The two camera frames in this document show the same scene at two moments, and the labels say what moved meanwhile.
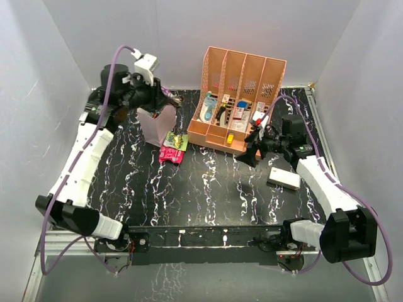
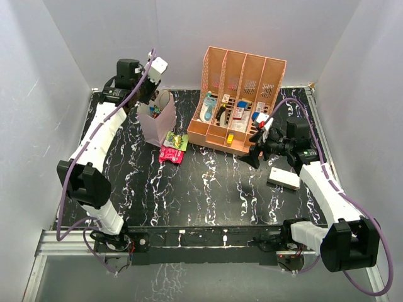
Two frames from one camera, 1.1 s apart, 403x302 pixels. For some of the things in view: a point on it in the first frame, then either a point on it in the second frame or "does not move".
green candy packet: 179,142 does not move
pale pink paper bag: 155,129 does not move
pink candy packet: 166,153 does not move
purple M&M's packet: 175,97 -> 155,111
